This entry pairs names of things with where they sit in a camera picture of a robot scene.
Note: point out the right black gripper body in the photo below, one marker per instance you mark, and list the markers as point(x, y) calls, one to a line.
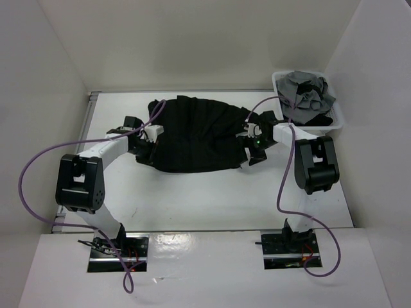
point(257, 146)

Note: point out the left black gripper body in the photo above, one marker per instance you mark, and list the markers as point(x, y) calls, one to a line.
point(144, 151)

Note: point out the black skirt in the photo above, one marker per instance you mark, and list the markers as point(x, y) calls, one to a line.
point(199, 136)

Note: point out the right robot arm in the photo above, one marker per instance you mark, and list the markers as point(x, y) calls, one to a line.
point(314, 163)

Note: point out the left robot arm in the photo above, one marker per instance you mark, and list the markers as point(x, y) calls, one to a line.
point(81, 183)

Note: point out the black garment in basket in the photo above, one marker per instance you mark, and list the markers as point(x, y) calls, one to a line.
point(321, 121)

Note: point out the white plastic basket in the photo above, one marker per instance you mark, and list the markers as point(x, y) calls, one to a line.
point(335, 113)

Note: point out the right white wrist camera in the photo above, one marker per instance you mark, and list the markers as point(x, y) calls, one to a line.
point(253, 130)

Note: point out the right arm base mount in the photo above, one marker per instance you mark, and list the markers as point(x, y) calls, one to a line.
point(279, 254)

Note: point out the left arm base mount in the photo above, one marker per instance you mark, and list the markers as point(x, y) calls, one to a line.
point(103, 259)

